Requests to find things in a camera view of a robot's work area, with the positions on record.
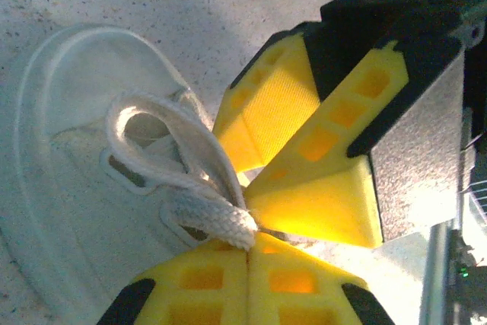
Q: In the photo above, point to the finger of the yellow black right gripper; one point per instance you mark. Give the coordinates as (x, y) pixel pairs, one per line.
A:
(274, 112)
(323, 195)

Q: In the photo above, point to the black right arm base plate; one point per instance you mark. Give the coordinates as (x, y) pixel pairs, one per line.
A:
(472, 294)

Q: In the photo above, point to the aluminium mounting rail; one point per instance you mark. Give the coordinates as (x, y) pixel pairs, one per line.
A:
(437, 283)

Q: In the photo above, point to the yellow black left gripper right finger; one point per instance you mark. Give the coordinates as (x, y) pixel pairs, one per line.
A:
(304, 302)

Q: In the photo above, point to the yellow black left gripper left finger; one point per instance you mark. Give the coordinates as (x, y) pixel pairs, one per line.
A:
(198, 294)

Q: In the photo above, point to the white canvas shoe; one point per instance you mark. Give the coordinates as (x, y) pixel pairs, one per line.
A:
(57, 207)

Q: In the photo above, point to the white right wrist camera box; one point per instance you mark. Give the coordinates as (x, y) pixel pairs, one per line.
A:
(473, 32)

